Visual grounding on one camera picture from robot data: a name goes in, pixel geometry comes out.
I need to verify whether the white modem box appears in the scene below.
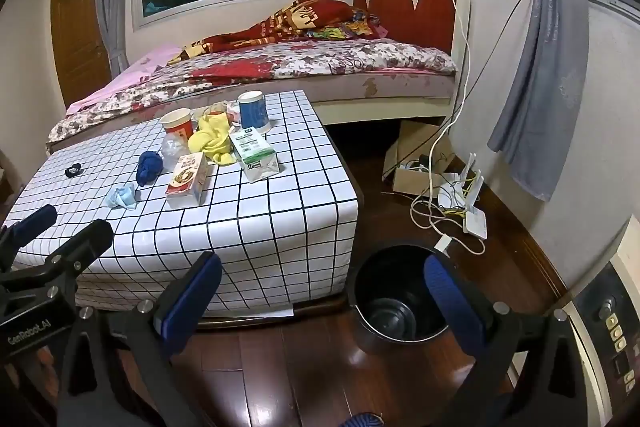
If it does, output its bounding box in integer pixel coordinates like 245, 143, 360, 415
437, 172, 468, 208

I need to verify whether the dark blue cloth ball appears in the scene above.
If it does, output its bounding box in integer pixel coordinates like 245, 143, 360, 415
136, 151, 165, 186

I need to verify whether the cream bed frame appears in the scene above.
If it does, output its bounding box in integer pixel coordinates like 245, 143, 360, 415
315, 96, 457, 126

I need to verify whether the black trash bin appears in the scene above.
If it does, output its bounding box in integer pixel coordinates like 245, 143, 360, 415
354, 244, 490, 343

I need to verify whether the red and cream headboard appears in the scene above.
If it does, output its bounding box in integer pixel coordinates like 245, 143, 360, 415
352, 0, 472, 58

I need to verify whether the cardboard box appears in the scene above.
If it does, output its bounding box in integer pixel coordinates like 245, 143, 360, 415
382, 119, 458, 196

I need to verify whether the blue striped slipper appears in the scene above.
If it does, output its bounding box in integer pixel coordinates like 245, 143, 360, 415
336, 412, 386, 427

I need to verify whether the blue paper cup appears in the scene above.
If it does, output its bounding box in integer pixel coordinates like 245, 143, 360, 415
238, 90, 272, 134

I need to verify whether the red paper cup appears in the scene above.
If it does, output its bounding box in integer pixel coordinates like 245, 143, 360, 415
160, 108, 195, 142

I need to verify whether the white checked tablecloth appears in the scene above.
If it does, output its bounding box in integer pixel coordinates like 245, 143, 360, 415
2, 90, 365, 319

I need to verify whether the red patterned blanket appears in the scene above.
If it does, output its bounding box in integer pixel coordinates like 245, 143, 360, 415
167, 0, 386, 65

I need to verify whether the floral bed sheet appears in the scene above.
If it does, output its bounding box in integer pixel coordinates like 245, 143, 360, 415
47, 39, 458, 142

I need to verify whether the mauve mattress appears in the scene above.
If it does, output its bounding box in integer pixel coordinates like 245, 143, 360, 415
300, 72, 458, 104

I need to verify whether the brown wooden door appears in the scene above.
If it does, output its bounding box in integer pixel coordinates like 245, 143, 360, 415
50, 0, 113, 108

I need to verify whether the white router with cables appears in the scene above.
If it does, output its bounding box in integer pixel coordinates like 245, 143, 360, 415
411, 0, 488, 258

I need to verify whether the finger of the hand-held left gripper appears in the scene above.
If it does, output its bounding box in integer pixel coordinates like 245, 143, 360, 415
30, 219, 115, 297
0, 204, 58, 270

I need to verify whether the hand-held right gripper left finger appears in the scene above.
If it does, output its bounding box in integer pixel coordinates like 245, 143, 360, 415
56, 251, 224, 427

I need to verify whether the red snack box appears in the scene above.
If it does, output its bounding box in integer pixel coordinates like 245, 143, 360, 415
165, 152, 208, 210

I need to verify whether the light blue face mask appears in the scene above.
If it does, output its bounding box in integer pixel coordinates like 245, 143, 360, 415
105, 185, 138, 210

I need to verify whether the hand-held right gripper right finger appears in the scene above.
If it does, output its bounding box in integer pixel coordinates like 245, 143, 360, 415
424, 252, 591, 427

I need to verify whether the yellow network cable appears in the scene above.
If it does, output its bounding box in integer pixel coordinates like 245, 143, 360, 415
439, 174, 483, 216

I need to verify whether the thin black cable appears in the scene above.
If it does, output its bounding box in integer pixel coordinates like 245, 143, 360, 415
420, 0, 536, 168

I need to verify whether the white router with antennas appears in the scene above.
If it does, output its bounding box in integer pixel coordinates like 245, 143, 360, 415
461, 152, 489, 240

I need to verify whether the yellow cloth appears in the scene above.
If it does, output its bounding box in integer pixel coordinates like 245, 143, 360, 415
186, 113, 236, 166

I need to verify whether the green and white carton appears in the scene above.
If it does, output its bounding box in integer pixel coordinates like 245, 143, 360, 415
229, 126, 282, 184

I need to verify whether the pink bed sheet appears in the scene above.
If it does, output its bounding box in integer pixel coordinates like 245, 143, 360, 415
65, 46, 183, 115

